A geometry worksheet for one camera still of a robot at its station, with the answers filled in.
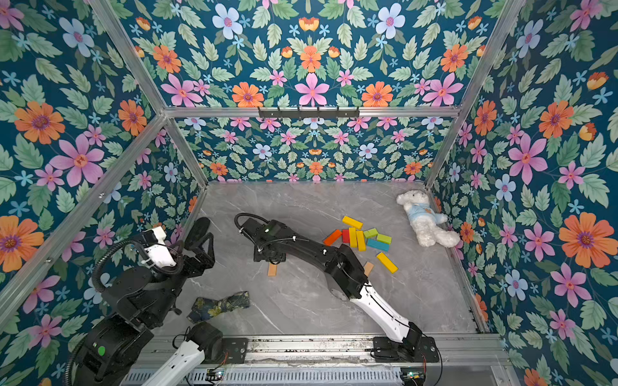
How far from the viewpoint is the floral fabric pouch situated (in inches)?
31.5

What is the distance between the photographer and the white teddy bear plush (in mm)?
919

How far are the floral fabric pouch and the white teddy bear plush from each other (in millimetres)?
695
